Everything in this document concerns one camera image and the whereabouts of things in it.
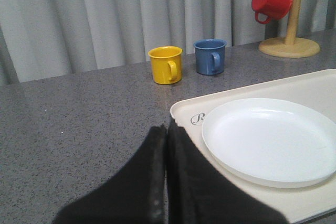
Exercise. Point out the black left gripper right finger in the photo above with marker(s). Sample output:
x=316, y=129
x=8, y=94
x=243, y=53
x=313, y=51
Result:
x=199, y=193

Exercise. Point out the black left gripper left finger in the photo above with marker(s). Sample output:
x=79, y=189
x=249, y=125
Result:
x=135, y=194

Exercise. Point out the white round plate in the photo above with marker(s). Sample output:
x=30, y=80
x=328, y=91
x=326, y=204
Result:
x=271, y=142

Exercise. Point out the cream rabbit serving tray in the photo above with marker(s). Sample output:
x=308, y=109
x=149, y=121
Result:
x=315, y=90

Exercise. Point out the yellow mug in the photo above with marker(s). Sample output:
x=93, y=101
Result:
x=166, y=63

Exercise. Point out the blue mug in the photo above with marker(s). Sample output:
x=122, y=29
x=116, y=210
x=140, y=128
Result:
x=210, y=56

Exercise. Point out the wooden mug tree stand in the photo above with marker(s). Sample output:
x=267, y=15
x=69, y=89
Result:
x=290, y=46

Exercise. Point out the red mug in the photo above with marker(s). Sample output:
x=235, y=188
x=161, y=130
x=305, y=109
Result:
x=266, y=10

